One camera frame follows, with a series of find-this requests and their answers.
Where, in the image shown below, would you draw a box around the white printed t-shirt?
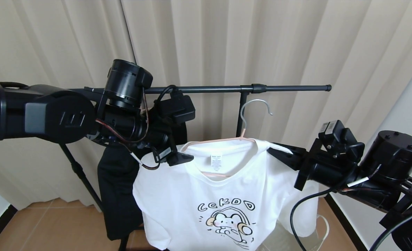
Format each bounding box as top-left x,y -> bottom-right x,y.
133,138 -> 320,251

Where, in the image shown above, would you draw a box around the black cable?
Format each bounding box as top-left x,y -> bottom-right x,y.
290,187 -> 412,251
155,85 -> 179,105

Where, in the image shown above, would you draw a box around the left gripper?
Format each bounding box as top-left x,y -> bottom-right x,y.
140,120 -> 179,165

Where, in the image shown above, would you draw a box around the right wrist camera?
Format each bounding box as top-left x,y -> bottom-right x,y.
318,120 -> 366,162

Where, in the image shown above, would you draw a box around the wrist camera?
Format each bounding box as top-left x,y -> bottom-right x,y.
157,94 -> 196,124
318,120 -> 366,162

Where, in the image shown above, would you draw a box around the white laundry basket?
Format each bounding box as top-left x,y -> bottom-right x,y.
262,214 -> 330,251

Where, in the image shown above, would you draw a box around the beige curtain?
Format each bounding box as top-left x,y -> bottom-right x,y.
0,0 -> 412,210

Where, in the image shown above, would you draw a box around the pink clothes hanger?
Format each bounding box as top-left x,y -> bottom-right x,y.
180,99 -> 273,179

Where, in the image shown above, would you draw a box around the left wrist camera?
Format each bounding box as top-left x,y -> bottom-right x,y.
157,94 -> 196,124

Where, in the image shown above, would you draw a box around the black clothes rack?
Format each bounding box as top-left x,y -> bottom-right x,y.
58,84 -> 333,251

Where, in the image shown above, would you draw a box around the black shorts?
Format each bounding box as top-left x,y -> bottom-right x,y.
97,120 -> 189,241

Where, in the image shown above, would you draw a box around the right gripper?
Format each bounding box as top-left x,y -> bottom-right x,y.
294,139 -> 359,191

